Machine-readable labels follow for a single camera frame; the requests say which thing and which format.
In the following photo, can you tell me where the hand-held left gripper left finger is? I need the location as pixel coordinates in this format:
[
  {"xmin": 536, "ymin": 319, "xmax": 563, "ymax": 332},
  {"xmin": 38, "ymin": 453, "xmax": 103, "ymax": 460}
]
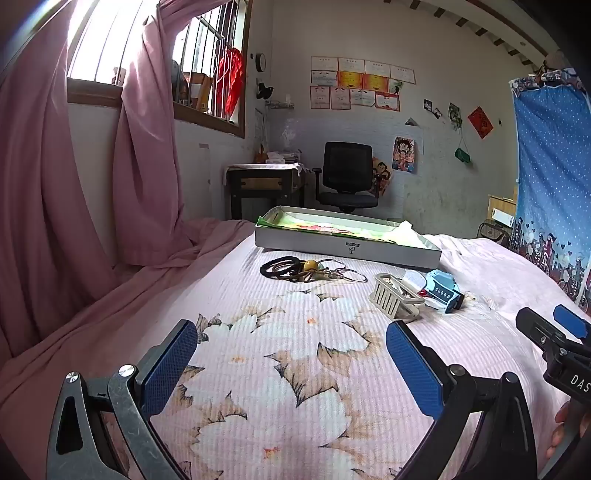
[{"xmin": 45, "ymin": 319, "xmax": 199, "ymax": 480}]

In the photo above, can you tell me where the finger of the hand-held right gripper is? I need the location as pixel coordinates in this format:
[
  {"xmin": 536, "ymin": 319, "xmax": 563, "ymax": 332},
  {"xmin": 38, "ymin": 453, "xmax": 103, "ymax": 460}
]
[
  {"xmin": 516, "ymin": 308, "xmax": 571, "ymax": 354},
  {"xmin": 553, "ymin": 305, "xmax": 591, "ymax": 340}
]

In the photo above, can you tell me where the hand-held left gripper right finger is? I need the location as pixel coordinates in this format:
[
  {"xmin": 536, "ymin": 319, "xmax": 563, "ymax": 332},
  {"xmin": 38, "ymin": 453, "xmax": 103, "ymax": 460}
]
[{"xmin": 385, "ymin": 320, "xmax": 539, "ymax": 480}]

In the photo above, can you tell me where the beige hair claw clip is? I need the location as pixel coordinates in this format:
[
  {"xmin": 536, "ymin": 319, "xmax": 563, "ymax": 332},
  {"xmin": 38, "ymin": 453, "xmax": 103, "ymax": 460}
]
[{"xmin": 369, "ymin": 273, "xmax": 425, "ymax": 323}]

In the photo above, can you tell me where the light blue watch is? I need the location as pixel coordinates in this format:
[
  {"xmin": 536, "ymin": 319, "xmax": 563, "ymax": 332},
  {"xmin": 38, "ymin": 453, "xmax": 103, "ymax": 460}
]
[{"xmin": 424, "ymin": 269, "xmax": 465, "ymax": 314}]

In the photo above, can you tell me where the black hair tie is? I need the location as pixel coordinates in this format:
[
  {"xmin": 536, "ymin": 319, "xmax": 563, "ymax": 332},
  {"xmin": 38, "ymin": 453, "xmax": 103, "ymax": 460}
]
[{"xmin": 260, "ymin": 256, "xmax": 302, "ymax": 280}]

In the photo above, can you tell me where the white cardboard box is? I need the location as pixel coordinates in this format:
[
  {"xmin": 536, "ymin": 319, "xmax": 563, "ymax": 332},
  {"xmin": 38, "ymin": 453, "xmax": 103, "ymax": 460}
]
[{"xmin": 255, "ymin": 206, "xmax": 443, "ymax": 270}]

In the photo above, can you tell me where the person's right hand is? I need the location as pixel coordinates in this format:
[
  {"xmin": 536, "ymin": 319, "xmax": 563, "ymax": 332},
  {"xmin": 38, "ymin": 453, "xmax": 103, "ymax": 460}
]
[{"xmin": 545, "ymin": 401, "xmax": 575, "ymax": 461}]

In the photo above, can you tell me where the clear plastic bag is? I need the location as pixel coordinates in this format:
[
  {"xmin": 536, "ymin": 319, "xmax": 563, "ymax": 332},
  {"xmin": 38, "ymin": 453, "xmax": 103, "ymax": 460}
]
[{"xmin": 401, "ymin": 270, "xmax": 429, "ymax": 300}]

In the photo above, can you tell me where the pink blanket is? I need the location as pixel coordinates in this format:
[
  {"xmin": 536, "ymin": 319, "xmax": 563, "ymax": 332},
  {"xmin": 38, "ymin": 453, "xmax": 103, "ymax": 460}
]
[{"xmin": 0, "ymin": 217, "xmax": 256, "ymax": 416}]

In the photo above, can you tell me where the floral pink bedsheet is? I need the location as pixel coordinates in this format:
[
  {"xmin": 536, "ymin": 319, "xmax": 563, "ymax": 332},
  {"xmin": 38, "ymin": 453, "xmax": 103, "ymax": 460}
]
[{"xmin": 0, "ymin": 231, "xmax": 591, "ymax": 480}]

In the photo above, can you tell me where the wooden cabinet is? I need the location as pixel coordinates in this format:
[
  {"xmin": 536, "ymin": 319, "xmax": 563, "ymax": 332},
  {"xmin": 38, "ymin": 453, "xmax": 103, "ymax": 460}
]
[{"xmin": 488, "ymin": 194, "xmax": 518, "ymax": 228}]

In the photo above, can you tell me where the blue printed curtain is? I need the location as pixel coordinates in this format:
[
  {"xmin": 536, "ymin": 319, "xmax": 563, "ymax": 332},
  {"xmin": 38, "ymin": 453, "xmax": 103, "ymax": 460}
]
[{"xmin": 508, "ymin": 67, "xmax": 591, "ymax": 318}]

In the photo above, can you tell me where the orange cartoon poster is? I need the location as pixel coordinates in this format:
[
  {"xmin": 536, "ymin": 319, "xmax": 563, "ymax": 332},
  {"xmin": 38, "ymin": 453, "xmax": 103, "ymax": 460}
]
[{"xmin": 372, "ymin": 157, "xmax": 393, "ymax": 197}]

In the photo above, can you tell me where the pink curtain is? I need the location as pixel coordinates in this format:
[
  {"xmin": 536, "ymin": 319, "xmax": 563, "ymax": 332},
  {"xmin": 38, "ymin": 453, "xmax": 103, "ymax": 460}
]
[
  {"xmin": 113, "ymin": 0, "xmax": 254, "ymax": 267},
  {"xmin": 0, "ymin": 0, "xmax": 123, "ymax": 370}
]

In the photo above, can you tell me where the dark wooden desk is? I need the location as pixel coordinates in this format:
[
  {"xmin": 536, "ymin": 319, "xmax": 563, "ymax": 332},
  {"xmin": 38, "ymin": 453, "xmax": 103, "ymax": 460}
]
[{"xmin": 225, "ymin": 161, "xmax": 309, "ymax": 221}]

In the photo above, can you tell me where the red diamond paper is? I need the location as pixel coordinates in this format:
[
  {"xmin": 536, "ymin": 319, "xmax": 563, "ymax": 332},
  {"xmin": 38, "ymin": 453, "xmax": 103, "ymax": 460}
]
[{"xmin": 467, "ymin": 106, "xmax": 494, "ymax": 140}]

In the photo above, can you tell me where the black office chair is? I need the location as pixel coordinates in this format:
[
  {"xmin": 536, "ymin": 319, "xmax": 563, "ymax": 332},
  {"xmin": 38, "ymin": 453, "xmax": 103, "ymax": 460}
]
[{"xmin": 313, "ymin": 141, "xmax": 382, "ymax": 214}]

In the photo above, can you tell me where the cartoon figure poster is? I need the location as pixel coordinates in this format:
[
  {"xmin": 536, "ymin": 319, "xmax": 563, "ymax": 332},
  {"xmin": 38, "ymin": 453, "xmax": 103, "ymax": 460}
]
[{"xmin": 392, "ymin": 136, "xmax": 417, "ymax": 173}]

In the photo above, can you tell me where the stack of books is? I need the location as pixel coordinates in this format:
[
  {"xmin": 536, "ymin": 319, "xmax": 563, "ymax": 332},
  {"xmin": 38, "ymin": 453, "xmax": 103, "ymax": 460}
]
[{"xmin": 255, "ymin": 150, "xmax": 302, "ymax": 165}]

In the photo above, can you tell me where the red hanging cloth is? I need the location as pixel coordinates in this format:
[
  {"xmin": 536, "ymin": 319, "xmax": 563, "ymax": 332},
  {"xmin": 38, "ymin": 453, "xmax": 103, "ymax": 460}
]
[{"xmin": 217, "ymin": 46, "xmax": 244, "ymax": 125}]

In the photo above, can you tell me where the barred window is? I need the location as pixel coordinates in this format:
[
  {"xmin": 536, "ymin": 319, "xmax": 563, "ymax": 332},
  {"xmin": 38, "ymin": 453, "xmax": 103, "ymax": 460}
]
[{"xmin": 67, "ymin": 0, "xmax": 254, "ymax": 139}]

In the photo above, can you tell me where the black wire basket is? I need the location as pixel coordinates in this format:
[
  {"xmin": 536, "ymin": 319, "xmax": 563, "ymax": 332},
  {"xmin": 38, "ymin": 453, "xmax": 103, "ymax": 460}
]
[{"xmin": 477, "ymin": 222, "xmax": 511, "ymax": 248}]

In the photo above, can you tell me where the white wall paper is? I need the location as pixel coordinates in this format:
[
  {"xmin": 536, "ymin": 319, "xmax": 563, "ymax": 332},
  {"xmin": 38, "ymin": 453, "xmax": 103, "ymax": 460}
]
[{"xmin": 405, "ymin": 117, "xmax": 425, "ymax": 176}]

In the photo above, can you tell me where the group of wall certificates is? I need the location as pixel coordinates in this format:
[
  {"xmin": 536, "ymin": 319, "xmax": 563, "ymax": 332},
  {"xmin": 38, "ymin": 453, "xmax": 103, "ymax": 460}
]
[{"xmin": 309, "ymin": 56, "xmax": 416, "ymax": 112}]

